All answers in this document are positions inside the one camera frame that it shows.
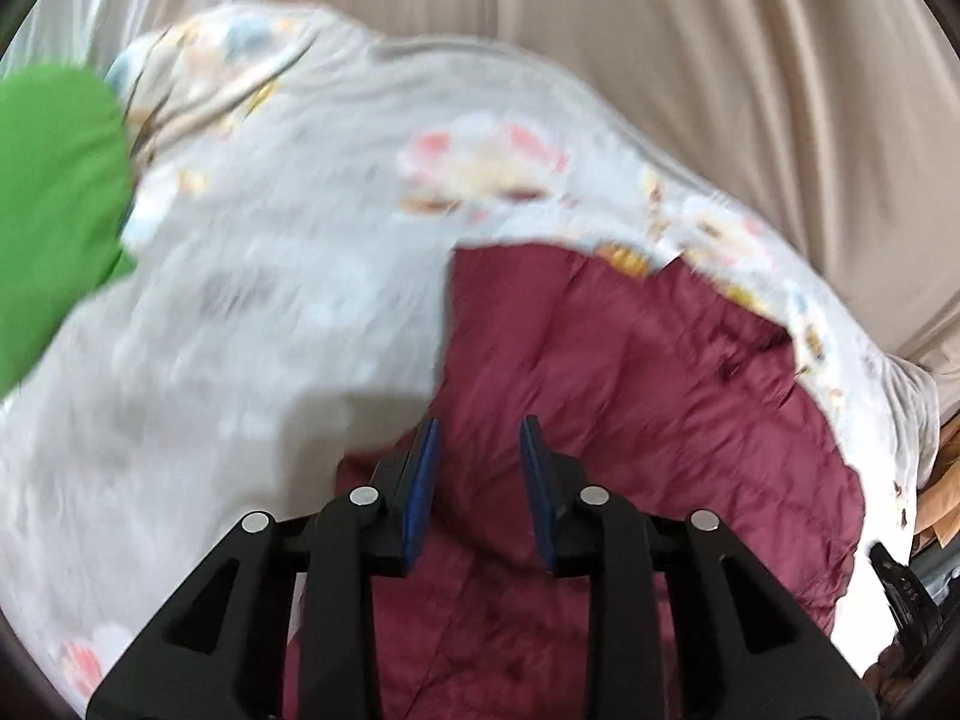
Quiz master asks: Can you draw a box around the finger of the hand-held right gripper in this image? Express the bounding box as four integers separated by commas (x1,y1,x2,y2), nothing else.
868,542,947,687

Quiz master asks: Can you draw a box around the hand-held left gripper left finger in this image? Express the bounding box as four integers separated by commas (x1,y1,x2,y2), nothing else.
86,418,443,720

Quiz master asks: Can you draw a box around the floral fleece blanket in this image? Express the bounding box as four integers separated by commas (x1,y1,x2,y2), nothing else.
0,0,942,695

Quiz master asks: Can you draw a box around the maroon quilted jacket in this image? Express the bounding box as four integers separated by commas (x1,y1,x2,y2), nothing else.
283,240,865,720

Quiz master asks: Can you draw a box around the wooden furniture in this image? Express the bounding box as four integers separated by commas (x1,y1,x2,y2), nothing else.
911,412,960,550

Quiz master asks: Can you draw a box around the green cloth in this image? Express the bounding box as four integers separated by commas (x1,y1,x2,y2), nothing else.
0,64,141,400

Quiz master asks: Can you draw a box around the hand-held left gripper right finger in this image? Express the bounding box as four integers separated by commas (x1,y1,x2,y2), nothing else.
520,415,878,720

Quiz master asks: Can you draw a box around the white satin curtain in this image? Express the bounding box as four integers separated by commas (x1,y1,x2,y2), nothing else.
11,0,252,72

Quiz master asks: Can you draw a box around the beige sheet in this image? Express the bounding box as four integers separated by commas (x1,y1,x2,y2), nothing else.
225,0,960,370

